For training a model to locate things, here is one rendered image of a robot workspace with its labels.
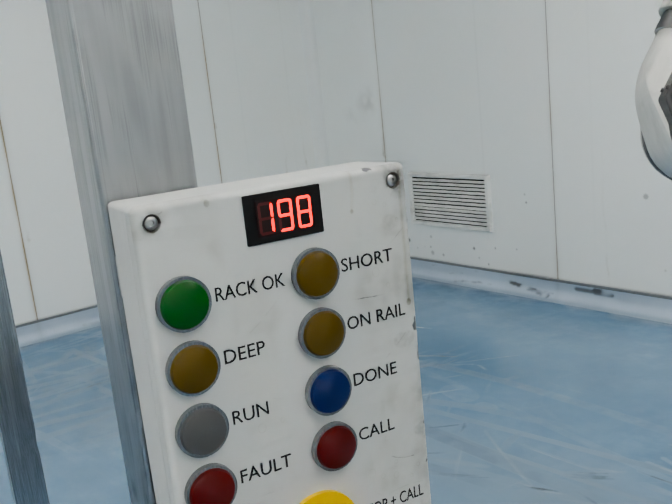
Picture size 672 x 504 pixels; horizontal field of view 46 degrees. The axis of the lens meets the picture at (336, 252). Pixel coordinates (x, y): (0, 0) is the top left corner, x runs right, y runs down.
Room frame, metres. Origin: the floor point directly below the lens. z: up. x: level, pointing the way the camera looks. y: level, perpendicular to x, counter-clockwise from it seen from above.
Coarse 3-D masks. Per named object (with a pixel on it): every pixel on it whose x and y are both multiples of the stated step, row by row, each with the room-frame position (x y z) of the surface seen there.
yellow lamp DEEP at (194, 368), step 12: (192, 348) 0.40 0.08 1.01; (204, 348) 0.41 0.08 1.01; (180, 360) 0.40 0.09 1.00; (192, 360) 0.40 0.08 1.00; (204, 360) 0.41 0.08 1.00; (216, 360) 0.41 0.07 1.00; (180, 372) 0.40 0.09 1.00; (192, 372) 0.40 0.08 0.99; (204, 372) 0.41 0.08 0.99; (216, 372) 0.41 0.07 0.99; (180, 384) 0.40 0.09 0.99; (192, 384) 0.40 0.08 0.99; (204, 384) 0.41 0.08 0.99
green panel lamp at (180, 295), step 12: (168, 288) 0.40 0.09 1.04; (180, 288) 0.40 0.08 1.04; (192, 288) 0.41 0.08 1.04; (168, 300) 0.40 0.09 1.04; (180, 300) 0.40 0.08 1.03; (192, 300) 0.41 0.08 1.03; (204, 300) 0.41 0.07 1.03; (168, 312) 0.40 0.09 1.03; (180, 312) 0.40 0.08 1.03; (192, 312) 0.40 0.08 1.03; (204, 312) 0.41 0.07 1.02; (168, 324) 0.40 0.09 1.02; (180, 324) 0.40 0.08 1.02; (192, 324) 0.41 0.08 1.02
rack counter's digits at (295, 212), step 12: (264, 204) 0.43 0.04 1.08; (276, 204) 0.44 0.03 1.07; (288, 204) 0.44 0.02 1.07; (300, 204) 0.44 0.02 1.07; (312, 204) 0.45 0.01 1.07; (264, 216) 0.43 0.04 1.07; (276, 216) 0.44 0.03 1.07; (288, 216) 0.44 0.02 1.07; (300, 216) 0.44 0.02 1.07; (312, 216) 0.45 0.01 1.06; (264, 228) 0.43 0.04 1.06; (276, 228) 0.44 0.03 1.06; (288, 228) 0.44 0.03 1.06; (300, 228) 0.44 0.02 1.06
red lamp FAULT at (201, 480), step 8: (208, 472) 0.40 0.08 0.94; (216, 472) 0.41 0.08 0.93; (224, 472) 0.41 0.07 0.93; (200, 480) 0.40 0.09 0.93; (208, 480) 0.40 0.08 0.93; (216, 480) 0.40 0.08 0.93; (224, 480) 0.41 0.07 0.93; (232, 480) 0.41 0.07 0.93; (192, 488) 0.40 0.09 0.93; (200, 488) 0.40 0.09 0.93; (208, 488) 0.40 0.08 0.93; (216, 488) 0.40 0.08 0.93; (224, 488) 0.41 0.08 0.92; (232, 488) 0.41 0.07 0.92; (192, 496) 0.40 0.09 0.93; (200, 496) 0.40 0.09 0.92; (208, 496) 0.40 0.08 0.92; (216, 496) 0.40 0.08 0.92; (224, 496) 0.41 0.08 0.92; (232, 496) 0.41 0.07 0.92
